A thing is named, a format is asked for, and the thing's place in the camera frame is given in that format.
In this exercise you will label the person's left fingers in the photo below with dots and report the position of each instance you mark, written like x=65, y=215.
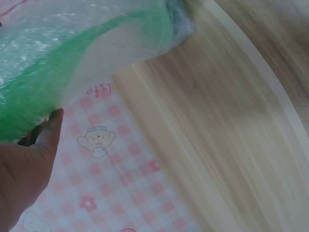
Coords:
x=33, y=136

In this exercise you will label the person's left hand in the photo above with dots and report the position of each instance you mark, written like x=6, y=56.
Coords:
x=21, y=174

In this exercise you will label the green and clear bubble wrap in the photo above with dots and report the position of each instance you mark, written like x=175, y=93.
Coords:
x=72, y=53

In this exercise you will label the person's left thumb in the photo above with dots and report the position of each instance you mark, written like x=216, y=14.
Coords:
x=49, y=140

